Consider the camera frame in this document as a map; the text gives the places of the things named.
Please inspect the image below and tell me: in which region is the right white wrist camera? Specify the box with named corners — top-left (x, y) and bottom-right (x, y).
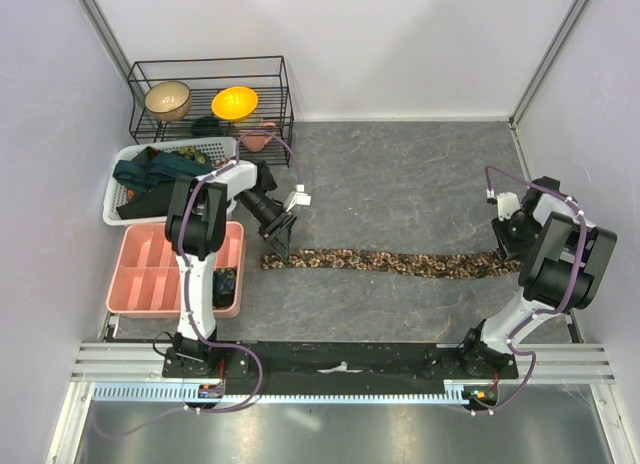
top-left (486, 188), bottom-right (521, 221)

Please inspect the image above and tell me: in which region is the light blue cable duct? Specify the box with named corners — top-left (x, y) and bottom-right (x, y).
top-left (93, 381), bottom-right (482, 405)

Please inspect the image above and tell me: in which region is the orange bowl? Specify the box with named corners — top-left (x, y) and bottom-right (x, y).
top-left (211, 86), bottom-right (259, 122)

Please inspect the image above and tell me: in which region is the aluminium rail frame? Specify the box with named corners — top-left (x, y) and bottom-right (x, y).
top-left (46, 314), bottom-right (638, 463)

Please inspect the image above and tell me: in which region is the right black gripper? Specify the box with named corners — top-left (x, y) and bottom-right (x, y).
top-left (490, 213), bottom-right (543, 264)

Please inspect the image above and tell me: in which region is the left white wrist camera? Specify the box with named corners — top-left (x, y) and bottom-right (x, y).
top-left (283, 184), bottom-right (311, 212)

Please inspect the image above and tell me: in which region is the beige bowl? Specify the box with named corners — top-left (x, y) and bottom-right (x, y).
top-left (145, 81), bottom-right (192, 122)

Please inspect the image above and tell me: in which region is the rolled dark floral tie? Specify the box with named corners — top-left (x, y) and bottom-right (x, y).
top-left (212, 268), bottom-right (237, 309)

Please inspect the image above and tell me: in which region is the green floral tie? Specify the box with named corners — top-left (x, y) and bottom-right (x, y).
top-left (172, 146), bottom-right (212, 167)

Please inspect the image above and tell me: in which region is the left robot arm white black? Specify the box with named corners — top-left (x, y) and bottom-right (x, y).
top-left (162, 160), bottom-right (296, 378)

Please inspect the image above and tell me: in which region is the pink mug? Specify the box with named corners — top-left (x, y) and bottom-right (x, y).
top-left (238, 121), bottom-right (277, 152)

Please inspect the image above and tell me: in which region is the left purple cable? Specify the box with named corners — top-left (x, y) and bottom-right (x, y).
top-left (92, 133), bottom-right (309, 439)

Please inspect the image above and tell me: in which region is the white perforated basket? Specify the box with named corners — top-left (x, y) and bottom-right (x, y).
top-left (103, 137), bottom-right (236, 226)

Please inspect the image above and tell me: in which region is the teal tie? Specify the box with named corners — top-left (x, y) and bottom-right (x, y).
top-left (112, 147), bottom-right (213, 192)

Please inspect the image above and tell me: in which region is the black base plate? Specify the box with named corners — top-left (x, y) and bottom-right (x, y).
top-left (184, 341), bottom-right (519, 394)

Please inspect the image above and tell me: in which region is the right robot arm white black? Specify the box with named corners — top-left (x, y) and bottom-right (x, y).
top-left (457, 176), bottom-right (618, 378)

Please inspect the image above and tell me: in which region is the dark green bowl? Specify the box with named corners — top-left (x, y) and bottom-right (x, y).
top-left (190, 115), bottom-right (224, 138)

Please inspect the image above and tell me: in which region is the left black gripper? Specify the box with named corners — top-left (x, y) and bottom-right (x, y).
top-left (235, 187), bottom-right (298, 261)

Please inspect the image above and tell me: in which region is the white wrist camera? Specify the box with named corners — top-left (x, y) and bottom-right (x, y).
top-left (283, 184), bottom-right (311, 212)
top-left (486, 188), bottom-right (521, 221)

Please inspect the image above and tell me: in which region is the black tie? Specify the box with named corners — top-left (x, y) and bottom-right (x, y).
top-left (116, 182), bottom-right (174, 220)

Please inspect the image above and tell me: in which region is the brown floral tie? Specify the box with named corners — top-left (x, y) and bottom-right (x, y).
top-left (260, 248), bottom-right (523, 280)

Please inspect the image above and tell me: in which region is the pink divided tray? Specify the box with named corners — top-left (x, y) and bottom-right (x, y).
top-left (106, 221), bottom-right (246, 319)

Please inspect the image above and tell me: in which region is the black wire rack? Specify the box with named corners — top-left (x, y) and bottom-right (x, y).
top-left (127, 55), bottom-right (294, 145)

